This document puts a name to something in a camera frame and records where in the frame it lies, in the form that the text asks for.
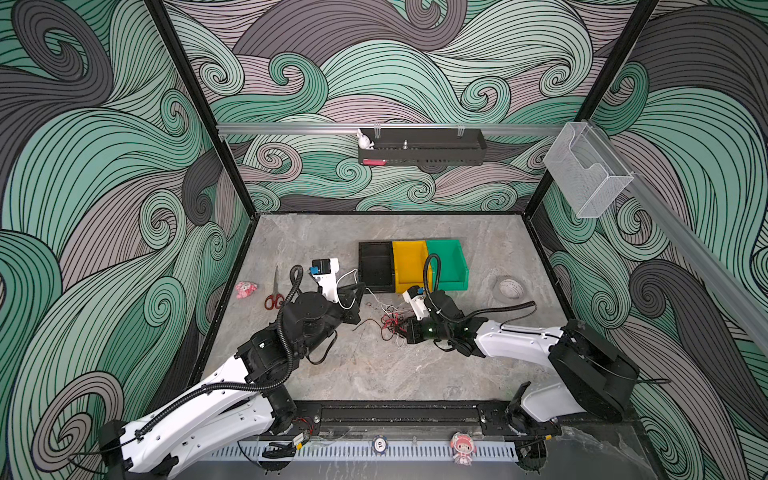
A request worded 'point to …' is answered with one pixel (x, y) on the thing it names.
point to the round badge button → (380, 444)
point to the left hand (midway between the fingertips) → (367, 284)
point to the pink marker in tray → (379, 162)
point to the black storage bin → (376, 266)
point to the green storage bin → (453, 272)
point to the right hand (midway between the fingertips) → (395, 329)
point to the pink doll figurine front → (463, 448)
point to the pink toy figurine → (245, 289)
